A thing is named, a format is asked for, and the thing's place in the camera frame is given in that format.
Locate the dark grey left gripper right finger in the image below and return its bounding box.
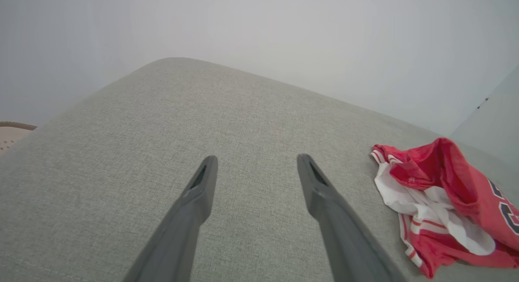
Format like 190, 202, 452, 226
297, 153, 406, 282

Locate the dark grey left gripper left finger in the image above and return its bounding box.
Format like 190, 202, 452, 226
123, 155, 219, 282

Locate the red white Bulls jersey garment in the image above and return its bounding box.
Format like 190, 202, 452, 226
370, 137, 519, 279

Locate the beige perforated round object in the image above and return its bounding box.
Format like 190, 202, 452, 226
0, 121, 38, 155

